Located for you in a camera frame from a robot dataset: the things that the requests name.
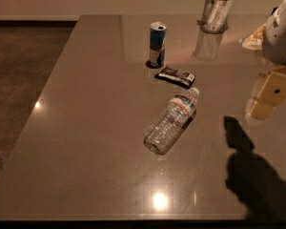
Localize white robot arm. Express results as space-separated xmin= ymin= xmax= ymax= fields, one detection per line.
xmin=262 ymin=0 xmax=286 ymax=66

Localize clear plastic water bottle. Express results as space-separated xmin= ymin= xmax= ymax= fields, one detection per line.
xmin=144 ymin=88 xmax=199 ymax=155

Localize black snack bar wrapper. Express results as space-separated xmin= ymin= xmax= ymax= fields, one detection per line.
xmin=154 ymin=66 xmax=195 ymax=89

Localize blue silver drink can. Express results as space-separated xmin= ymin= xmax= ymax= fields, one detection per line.
xmin=148 ymin=22 xmax=167 ymax=68

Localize clear glass utensil holder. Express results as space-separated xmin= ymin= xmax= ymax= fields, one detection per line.
xmin=200 ymin=0 xmax=234 ymax=34

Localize small plate with food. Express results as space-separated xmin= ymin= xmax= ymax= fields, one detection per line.
xmin=242 ymin=24 xmax=266 ymax=51

